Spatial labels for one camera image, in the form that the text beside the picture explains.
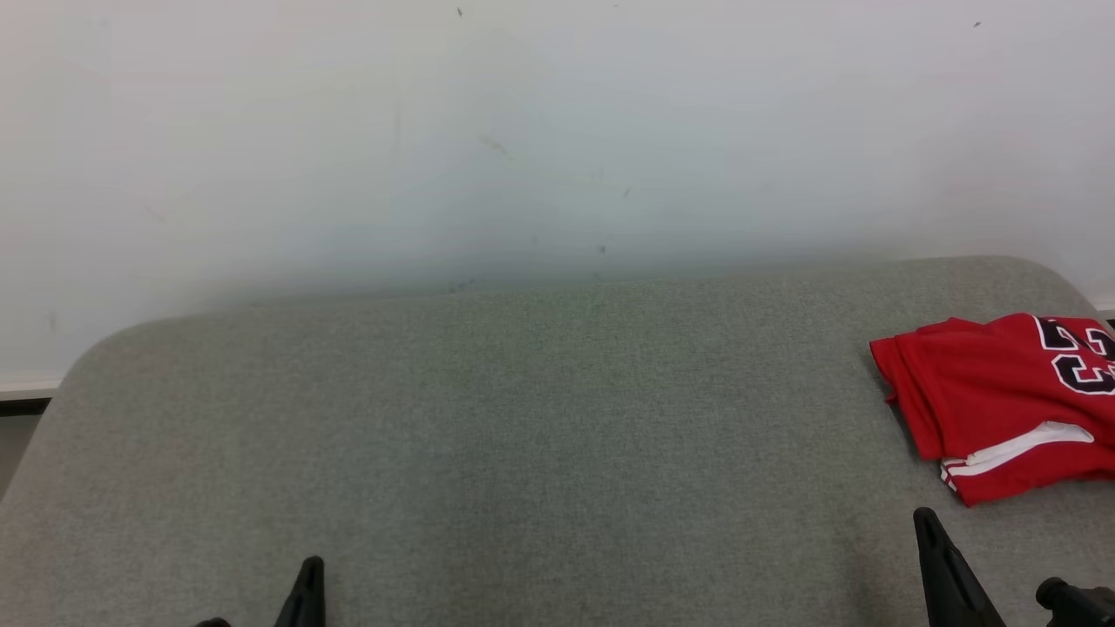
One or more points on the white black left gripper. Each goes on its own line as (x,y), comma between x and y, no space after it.
(213,623)

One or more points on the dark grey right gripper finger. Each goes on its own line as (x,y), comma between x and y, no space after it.
(954,592)

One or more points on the red and white jersey shirt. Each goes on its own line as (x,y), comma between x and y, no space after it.
(976,383)

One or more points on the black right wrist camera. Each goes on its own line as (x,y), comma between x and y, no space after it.
(1080,605)

